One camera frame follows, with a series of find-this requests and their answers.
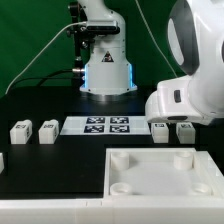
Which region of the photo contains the white cable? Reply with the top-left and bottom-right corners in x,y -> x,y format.
4,21 -> 88,95

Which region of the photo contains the white front fence wall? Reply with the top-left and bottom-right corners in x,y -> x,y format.
0,197 -> 224,224

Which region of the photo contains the white sheet with tags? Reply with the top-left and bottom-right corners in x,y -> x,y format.
61,116 -> 150,135

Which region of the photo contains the white left fence piece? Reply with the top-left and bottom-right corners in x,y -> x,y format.
0,153 -> 4,174

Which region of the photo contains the black cable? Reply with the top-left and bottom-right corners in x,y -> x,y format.
6,68 -> 84,95

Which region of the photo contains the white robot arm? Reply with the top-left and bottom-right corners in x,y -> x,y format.
78,0 -> 224,125

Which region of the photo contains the white square tabletop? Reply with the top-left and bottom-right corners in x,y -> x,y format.
104,148 -> 224,198

